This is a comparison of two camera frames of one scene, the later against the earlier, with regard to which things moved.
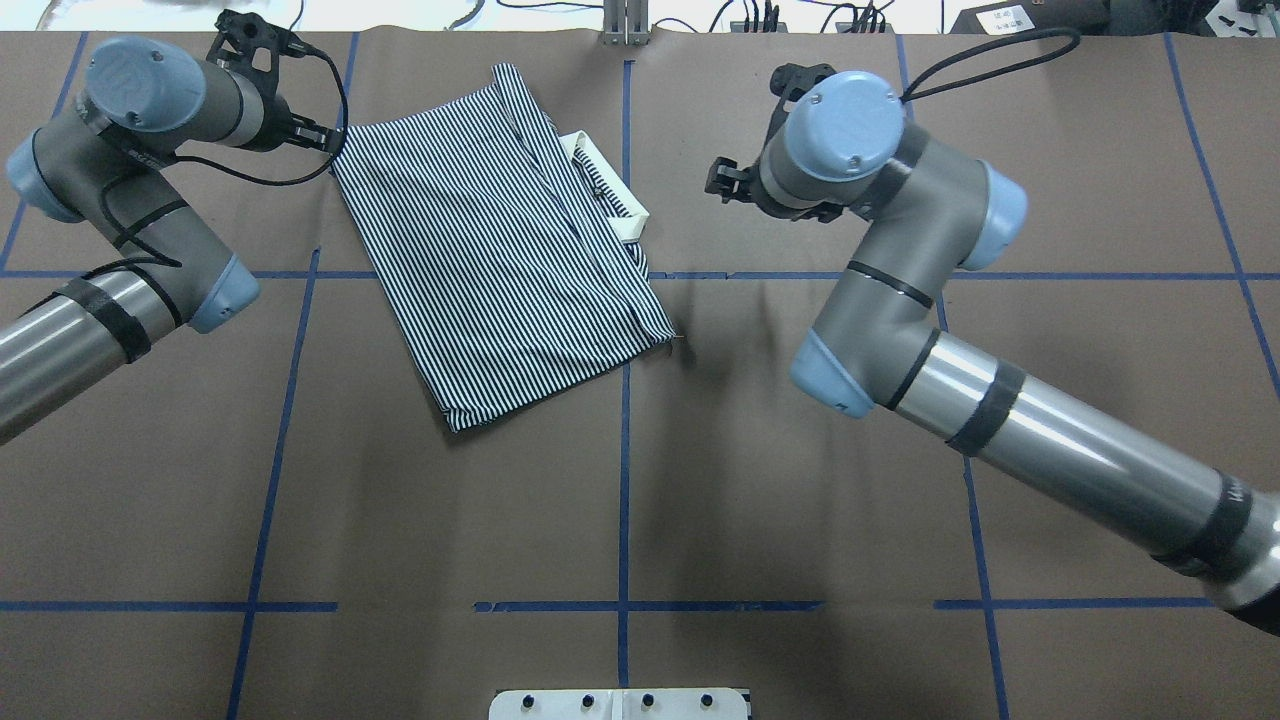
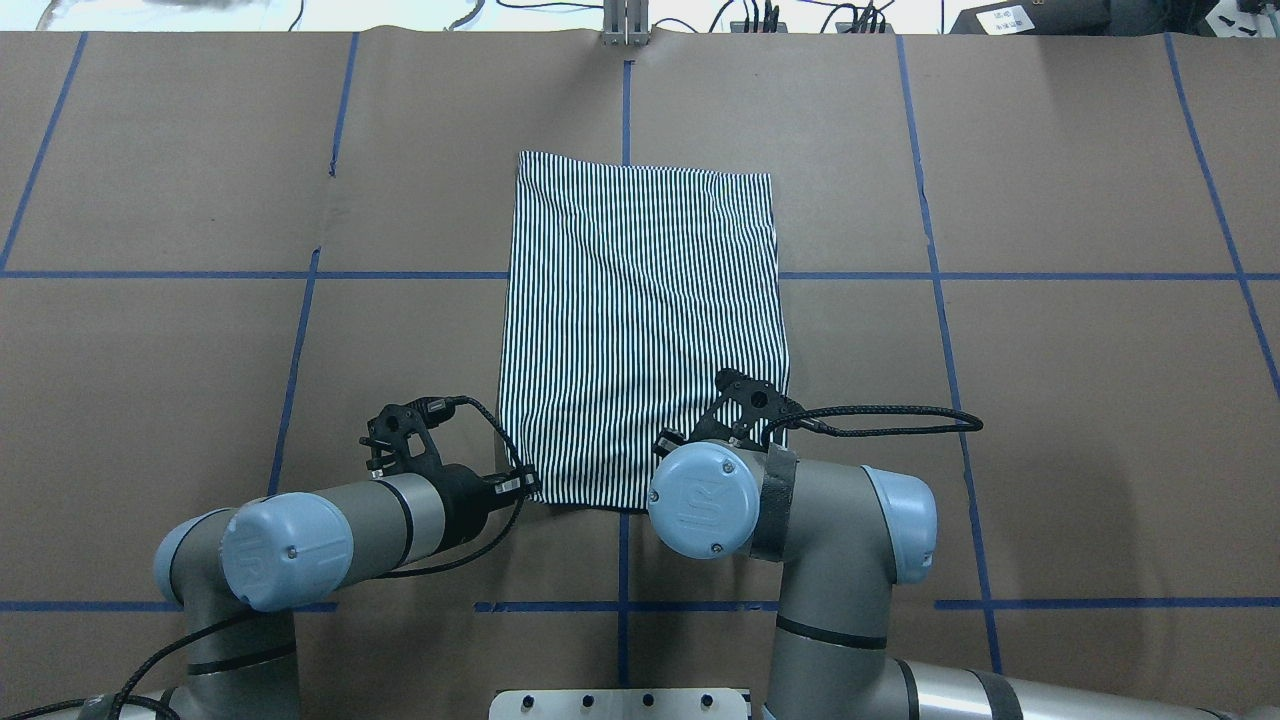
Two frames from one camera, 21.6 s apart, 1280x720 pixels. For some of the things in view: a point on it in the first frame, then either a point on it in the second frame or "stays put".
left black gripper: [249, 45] -> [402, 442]
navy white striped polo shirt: [499, 247] -> [631, 291]
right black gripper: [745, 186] -> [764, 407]
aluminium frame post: [626, 22] stays put
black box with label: [1010, 17] stays put
